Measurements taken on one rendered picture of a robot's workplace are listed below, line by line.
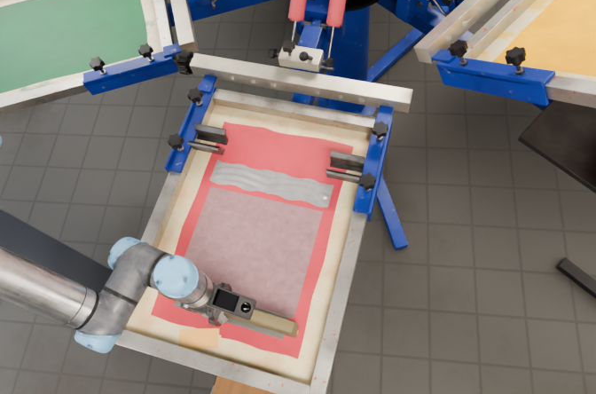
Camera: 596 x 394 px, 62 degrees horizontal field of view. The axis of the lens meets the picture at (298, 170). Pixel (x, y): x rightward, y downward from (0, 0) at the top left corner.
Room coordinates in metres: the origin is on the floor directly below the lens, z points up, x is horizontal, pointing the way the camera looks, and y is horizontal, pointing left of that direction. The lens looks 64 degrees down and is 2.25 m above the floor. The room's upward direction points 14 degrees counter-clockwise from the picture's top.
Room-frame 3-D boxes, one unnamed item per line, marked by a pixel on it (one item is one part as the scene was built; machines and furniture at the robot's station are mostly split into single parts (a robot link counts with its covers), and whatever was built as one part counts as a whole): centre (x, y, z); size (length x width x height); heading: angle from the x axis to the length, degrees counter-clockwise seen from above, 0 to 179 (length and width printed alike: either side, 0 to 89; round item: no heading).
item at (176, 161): (0.83, 0.28, 0.97); 0.30 x 0.05 x 0.07; 152
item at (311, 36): (0.99, -0.11, 1.02); 0.17 x 0.06 x 0.05; 152
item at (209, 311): (0.29, 0.28, 1.14); 0.09 x 0.08 x 0.12; 62
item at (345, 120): (0.49, 0.15, 0.97); 0.79 x 0.58 x 0.04; 152
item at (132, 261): (0.34, 0.37, 1.29); 0.11 x 0.11 x 0.08; 53
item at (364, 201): (0.57, -0.21, 0.97); 0.30 x 0.05 x 0.07; 152
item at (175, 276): (0.29, 0.28, 1.30); 0.09 x 0.08 x 0.11; 53
